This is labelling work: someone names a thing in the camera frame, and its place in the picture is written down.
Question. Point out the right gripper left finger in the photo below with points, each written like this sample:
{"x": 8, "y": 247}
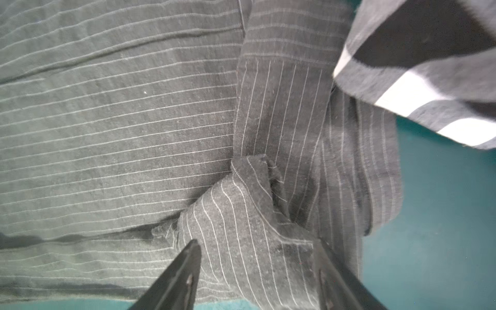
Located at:
{"x": 175, "y": 288}

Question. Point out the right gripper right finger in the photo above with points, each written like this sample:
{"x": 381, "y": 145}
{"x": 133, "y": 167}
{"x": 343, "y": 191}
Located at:
{"x": 337, "y": 286}

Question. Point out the dark grey pinstripe shirt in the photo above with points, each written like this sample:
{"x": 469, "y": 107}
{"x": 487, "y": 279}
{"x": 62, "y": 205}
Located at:
{"x": 129, "y": 128}

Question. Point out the black white checked shirt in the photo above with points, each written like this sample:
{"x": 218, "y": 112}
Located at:
{"x": 432, "y": 62}

